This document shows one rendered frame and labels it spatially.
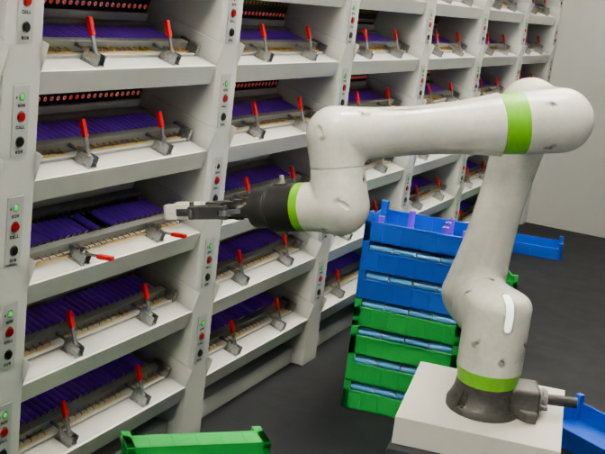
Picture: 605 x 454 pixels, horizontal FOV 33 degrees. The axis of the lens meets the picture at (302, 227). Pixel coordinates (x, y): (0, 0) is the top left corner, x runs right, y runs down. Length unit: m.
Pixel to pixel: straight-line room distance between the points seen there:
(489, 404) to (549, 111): 0.58
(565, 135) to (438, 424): 0.60
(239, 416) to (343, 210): 1.05
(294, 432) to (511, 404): 0.79
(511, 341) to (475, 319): 0.08
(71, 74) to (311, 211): 0.50
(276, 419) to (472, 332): 0.89
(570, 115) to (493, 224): 0.32
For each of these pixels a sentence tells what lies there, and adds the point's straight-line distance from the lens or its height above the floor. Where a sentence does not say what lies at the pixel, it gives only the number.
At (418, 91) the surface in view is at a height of 0.81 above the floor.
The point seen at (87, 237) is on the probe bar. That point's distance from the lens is 2.13.
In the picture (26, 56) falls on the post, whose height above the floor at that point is 0.95.
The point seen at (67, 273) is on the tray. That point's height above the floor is 0.54.
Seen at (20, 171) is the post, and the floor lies 0.75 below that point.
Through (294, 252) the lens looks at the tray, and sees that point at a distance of 3.04.
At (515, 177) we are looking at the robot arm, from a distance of 2.13.
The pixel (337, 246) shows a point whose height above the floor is 0.35.
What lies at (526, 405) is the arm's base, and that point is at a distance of 2.11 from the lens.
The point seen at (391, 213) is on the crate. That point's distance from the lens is 2.95.
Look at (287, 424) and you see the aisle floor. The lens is 2.76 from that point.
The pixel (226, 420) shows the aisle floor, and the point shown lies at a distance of 2.75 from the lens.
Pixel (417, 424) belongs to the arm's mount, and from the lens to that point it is 2.03.
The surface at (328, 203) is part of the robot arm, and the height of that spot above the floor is 0.75.
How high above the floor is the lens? 1.12
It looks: 13 degrees down
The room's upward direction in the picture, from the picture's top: 7 degrees clockwise
